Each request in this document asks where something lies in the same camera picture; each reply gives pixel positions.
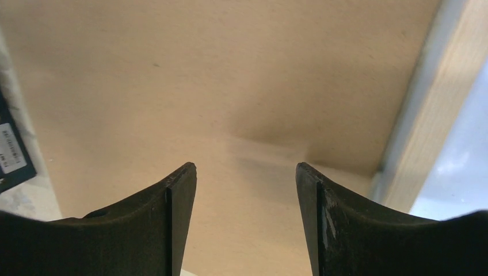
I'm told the brown frame backing board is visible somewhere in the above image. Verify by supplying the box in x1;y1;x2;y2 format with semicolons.
1;1;439;275

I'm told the wooden picture frame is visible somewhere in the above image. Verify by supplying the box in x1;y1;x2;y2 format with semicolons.
370;1;487;213

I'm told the black flat box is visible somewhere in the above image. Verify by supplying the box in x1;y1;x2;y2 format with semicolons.
1;94;37;193

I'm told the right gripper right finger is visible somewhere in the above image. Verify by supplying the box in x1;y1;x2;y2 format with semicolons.
295;162;487;275

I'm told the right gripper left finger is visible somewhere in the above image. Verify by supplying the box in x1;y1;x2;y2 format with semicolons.
1;162;197;275

